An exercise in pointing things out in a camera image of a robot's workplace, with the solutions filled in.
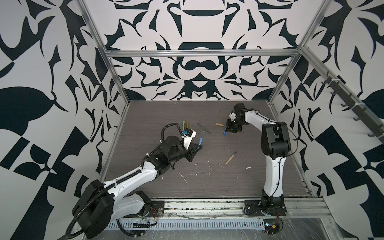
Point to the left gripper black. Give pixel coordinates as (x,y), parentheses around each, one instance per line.
(190,152)

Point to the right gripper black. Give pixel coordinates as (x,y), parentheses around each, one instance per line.
(229,128)

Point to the blue pen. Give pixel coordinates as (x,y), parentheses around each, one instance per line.
(201,138)

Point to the tan pen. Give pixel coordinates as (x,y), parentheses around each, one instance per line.
(231,157)

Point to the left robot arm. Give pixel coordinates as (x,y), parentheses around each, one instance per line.
(103,202)

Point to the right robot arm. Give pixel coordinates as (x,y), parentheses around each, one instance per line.
(275,145)

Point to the dark green pen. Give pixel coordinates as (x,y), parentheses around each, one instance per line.
(204,128)

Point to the green circuit board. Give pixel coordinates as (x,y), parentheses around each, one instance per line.
(273,227)

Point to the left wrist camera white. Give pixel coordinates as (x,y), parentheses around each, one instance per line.
(188,135)

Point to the white cable duct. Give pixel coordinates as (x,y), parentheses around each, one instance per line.
(202,224)

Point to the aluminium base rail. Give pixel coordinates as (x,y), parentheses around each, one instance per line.
(234,207)

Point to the wall hook rack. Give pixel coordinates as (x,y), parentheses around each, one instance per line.
(361,110)

